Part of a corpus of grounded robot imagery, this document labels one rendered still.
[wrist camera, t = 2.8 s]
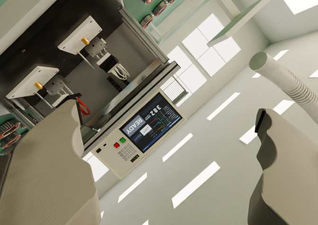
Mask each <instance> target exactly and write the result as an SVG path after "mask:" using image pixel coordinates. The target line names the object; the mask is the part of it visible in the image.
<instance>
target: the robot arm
mask: <svg viewBox="0 0 318 225"><path fill-rule="evenodd" d="M81 125H83V121H82V116H81V111H80V104H79V100H74V99H70V100H67V101H66V102H64V103H63V104H62V105H61V106H59V107H58V108H57V109H55V110H54V111H53V112H52V113H50V114H49V115H48V116H46V117H45V118H44V119H42V120H41V121H40V122H39V123H38V124H36V125H35V126H34V127H33V128H32V129H31V130H30V131H29V132H28V133H27V134H26V135H25V136H24V137H23V138H22V139H21V140H20V141H19V142H18V143H17V144H16V145H15V146H14V148H13V149H12V150H11V152H10V153H9V154H6V155H1V156H0V225H99V224H100V222H101V211H100V206H99V201H98V196H97V189H96V184H95V180H94V176H93V172H92V168H91V165H90V164H89V163H88V162H87V161H85V160H83V159H82V158H81V156H82V154H83V152H84V146H83V142H82V137H81V132H80V126H81ZM254 133H257V135H258V137H259V139H260V141H261V146H260V149H259V151H258V153H257V156H256V158H257V160H258V161H259V163H260V165H261V167H262V170H263V172H262V174H261V177H260V179H259V181H258V183H257V185H256V187H255V189H254V191H253V193H252V195H251V197H250V200H249V208H248V217H247V223H248V225H318V145H317V144H316V143H315V142H314V141H313V140H312V139H311V138H309V137H308V136H307V135H306V134H304V133H303V132H302V131H301V130H299V129H298V128H297V127H295V126H294V125H293V124H291V123H290V122H289V121H288V120H286V119H285V118H284V117H282V116H281V115H280V114H279V113H277V112H276V111H275V110H273V109H270V108H267V109H265V108H260V109H258V112H257V115H256V123H255V131H254Z"/></svg>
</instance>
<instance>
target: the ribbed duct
mask: <svg viewBox="0 0 318 225"><path fill-rule="evenodd" d="M249 67H250V68H251V69H252V70H253V71H255V72H256V73H258V74H260V75H261V76H263V77H265V78H266V79H268V80H270V81H271V82H273V83H274V84H275V85H276V86H277V87H279V88H280V89H281V90H282V91H283V92H284V93H285V94H286V95H287V96H289V97H290V98H291V99H292V100H293V101H295V102H296V103H297V104H298V105H299V106H300V107H301V108H302V109H303V110H304V111H305V112H306V113H307V114H308V115H309V116H310V117H311V118H312V119H313V121H314V122H315V123H316V124H317V125H318V96H317V95H316V94H315V93H314V92H312V91H311V90H310V89H309V88H308V87H307V86H306V85H305V84H304V83H303V82H302V81H300V80H299V79H298V78H297V77H296V76H295V75H294V74H293V73H292V72H290V70H288V69H287V68H286V67H285V66H284V65H282V64H281V63H279V62H278V61H277V60H275V59H274V58H272V57H271V56H269V55H268V54H267V53H265V52H258V53H256V54H255V55H254V56H253V57H252V58H251V60H250V62H249Z"/></svg>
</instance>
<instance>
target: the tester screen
mask: <svg viewBox="0 0 318 225"><path fill-rule="evenodd" d="M159 97H161V98H162V99H161V100H160V101H159V102H158V103H157V104H156V105H155V106H154V107H153V108H151V109H150V110H149V111H148V112H147V113H146V114H145V115H144V116H143V115H142V114H141V113H142V112H143V111H144V110H145V109H147V108H148V107H149V106H150V105H151V104H152V103H153V102H154V101H155V100H156V99H158V98H159ZM158 104H159V105H160V106H161V109H160V110H159V111H158V112H157V113H156V114H155V115H153V116H151V115H150V113H149V112H150V111H152V110H153V109H154V108H155V107H156V106H157V105H158ZM138 115H140V116H141V117H142V118H143V119H144V120H145V121H146V122H145V123H144V124H143V125H142V126H141V127H140V128H139V129H138V130H137V131H136V132H135V133H133V134H132V135H131V136H130V137H129V138H130V139H131V140H132V138H133V137H134V136H135V135H136V134H137V133H138V132H139V131H141V130H142V129H143V128H144V127H145V126H146V125H147V124H148V125H149V126H150V127H151V128H152V129H151V130H150V131H149V132H148V133H147V134H145V135H144V136H143V137H142V138H141V139H140V140H139V141H138V142H137V143H135V142H134V141H133V140H132V141H133V142H134V143H135V144H136V145H137V146H138V147H139V148H140V149H141V150H142V151H145V150H146V149H147V148H148V147H149V146H150V145H151V144H152V143H153V142H155V141H156V140H157V139H158V138H159V137H160V136H161V135H162V134H163V133H164V132H166V131H167V130H168V129H169V128H170V127H171V126H172V125H173V124H174V123H176V122H177V121H178V120H179V119H180V118H181V117H180V116H179V115H178V114H177V113H176V111H175V110H174V109H173V108H172V107H171V106H170V105H169V104H168V103H167V102H166V101H165V99H164V98H163V97H162V96H161V95H160V94H159V95H158V96H157V97H155V98H154V99H153V100H152V101H151V102H150V103H149V104H148V105H147V106H146V107H144V108H143V109H142V110H141V111H140V112H139V113H138V114H137V115H136V116H138ZM136 116H135V117H136ZM135 117H134V118H135ZM134 118H132V119H131V120H130V121H129V122H128V123H127V124H126V125H125V126H124V127H126V126H127V125H128V124H129V123H130V122H131V121H132V120H133V119H134ZM124 127H123V128H124ZM123 128H122V129H123ZM122 129H121V130H122Z"/></svg>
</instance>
